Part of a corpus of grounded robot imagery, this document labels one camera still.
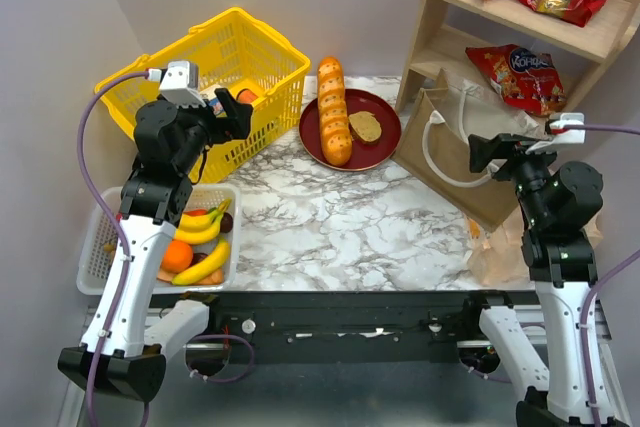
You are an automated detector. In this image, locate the red Konfeti candy bag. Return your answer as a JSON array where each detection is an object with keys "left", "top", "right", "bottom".
[{"left": 465, "top": 44, "right": 567, "bottom": 117}]

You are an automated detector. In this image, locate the orange capped bottle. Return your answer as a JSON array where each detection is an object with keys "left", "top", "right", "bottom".
[{"left": 236, "top": 88, "right": 259, "bottom": 104}]

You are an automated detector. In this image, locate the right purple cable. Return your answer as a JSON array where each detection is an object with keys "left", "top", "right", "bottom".
[{"left": 579, "top": 122, "right": 640, "bottom": 427}]

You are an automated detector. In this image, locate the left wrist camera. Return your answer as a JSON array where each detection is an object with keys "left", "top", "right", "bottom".
[{"left": 147, "top": 60, "right": 205, "bottom": 108}]

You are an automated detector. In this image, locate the white plastic fruit basket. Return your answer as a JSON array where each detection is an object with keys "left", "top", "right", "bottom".
[{"left": 76, "top": 183, "right": 241, "bottom": 297}]

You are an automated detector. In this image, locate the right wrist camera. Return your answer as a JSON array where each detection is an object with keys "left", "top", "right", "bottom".
[{"left": 526, "top": 113, "right": 586, "bottom": 154}]

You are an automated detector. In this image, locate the long orange bread loaf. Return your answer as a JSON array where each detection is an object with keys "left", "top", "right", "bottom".
[{"left": 317, "top": 57, "right": 352, "bottom": 167}]

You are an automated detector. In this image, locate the yellow plastic shopping basket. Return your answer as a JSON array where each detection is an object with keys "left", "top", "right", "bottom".
[{"left": 94, "top": 7, "right": 311, "bottom": 183}]

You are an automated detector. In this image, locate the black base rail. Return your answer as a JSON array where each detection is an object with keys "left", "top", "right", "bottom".
[{"left": 149, "top": 289, "right": 516, "bottom": 364}]

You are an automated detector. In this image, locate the wooden shelf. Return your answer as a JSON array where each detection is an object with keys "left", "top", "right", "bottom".
[{"left": 395, "top": 0, "right": 639, "bottom": 111}]

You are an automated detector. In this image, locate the burlap tote bag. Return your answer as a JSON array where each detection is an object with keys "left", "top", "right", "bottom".
[{"left": 394, "top": 69, "right": 543, "bottom": 232}]

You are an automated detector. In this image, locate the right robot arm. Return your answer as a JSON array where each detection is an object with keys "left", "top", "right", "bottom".
[{"left": 468, "top": 133, "right": 622, "bottom": 426}]

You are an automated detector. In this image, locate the front yellow banana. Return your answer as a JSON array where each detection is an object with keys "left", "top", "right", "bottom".
[{"left": 171, "top": 239, "right": 231, "bottom": 286}]

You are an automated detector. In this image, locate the dark red round plate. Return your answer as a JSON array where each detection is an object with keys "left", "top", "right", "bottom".
[{"left": 298, "top": 88, "right": 403, "bottom": 172}]

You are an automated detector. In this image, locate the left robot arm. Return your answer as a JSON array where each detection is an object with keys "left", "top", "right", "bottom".
[{"left": 58, "top": 88, "right": 253, "bottom": 403}]

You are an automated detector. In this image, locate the brown bread slice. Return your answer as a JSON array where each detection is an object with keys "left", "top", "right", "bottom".
[{"left": 348, "top": 111, "right": 382, "bottom": 144}]

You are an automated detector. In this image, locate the white carton in basket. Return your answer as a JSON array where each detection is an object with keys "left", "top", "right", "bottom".
[{"left": 200, "top": 84, "right": 224, "bottom": 116}]

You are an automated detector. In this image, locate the yellow banana bunch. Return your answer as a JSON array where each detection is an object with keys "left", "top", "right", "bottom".
[{"left": 174, "top": 199, "right": 231, "bottom": 245}]

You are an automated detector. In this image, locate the orange fruit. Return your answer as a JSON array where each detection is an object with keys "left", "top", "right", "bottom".
[{"left": 160, "top": 240, "right": 194, "bottom": 274}]

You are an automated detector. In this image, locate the peach plastic grocery bag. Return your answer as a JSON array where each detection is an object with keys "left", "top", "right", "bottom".
[{"left": 464, "top": 206, "right": 604, "bottom": 292}]

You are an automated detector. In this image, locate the dark plum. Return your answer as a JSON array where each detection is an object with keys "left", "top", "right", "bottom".
[{"left": 220, "top": 212, "right": 234, "bottom": 234}]

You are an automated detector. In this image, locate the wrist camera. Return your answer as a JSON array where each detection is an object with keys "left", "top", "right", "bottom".
[
  {"left": 526, "top": 113, "right": 586, "bottom": 154},
  {"left": 147, "top": 60, "right": 205, "bottom": 108}
]

